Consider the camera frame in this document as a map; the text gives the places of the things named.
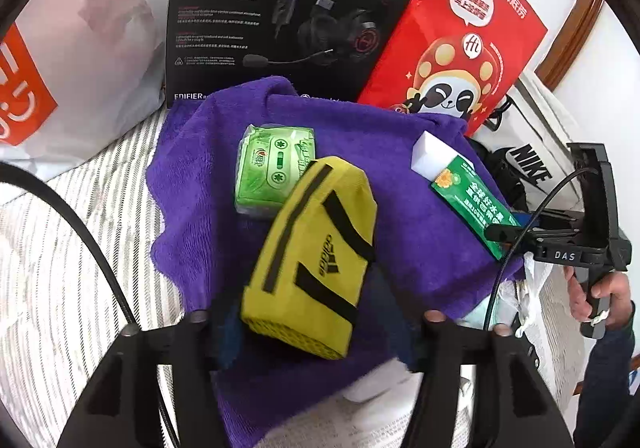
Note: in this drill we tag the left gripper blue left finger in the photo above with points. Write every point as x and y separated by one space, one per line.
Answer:
230 336

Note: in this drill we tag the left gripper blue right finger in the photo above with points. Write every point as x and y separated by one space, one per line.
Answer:
403 336

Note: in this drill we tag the yellow Adidas pouch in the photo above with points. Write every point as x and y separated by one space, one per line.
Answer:
306 284

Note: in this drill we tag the green snack packet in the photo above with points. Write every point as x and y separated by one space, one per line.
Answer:
463 190

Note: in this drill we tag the green tissue pack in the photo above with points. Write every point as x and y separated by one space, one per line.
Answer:
271 159

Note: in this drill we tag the right forearm dark sleeve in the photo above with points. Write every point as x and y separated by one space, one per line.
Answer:
608 415

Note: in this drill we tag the newspaper sheet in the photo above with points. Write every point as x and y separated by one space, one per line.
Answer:
337 422

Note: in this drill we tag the white Nike waist bag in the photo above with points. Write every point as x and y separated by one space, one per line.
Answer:
531 136

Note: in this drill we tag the purple towel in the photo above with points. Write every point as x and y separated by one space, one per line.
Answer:
208 247

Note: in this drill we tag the striped cushion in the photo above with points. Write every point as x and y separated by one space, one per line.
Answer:
58 314

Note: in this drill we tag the white sponge block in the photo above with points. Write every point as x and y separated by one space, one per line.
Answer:
430 156

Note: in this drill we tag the red panda paper bag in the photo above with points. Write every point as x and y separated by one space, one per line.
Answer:
455 57

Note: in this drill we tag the white Miniso plastic bag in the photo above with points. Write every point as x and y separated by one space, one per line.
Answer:
75 76

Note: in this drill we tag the black headset box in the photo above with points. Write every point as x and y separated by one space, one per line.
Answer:
325 48

